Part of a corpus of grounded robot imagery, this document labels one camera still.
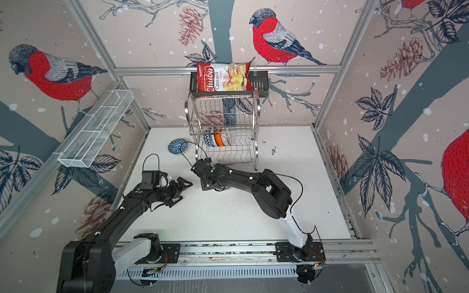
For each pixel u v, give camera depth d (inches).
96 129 30.7
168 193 29.1
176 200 32.3
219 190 30.5
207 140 38.5
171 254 28.8
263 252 29.4
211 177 25.3
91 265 15.4
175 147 42.9
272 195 20.1
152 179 27.0
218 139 38.7
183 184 30.5
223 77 34.5
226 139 39.5
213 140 38.5
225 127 40.6
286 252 28.7
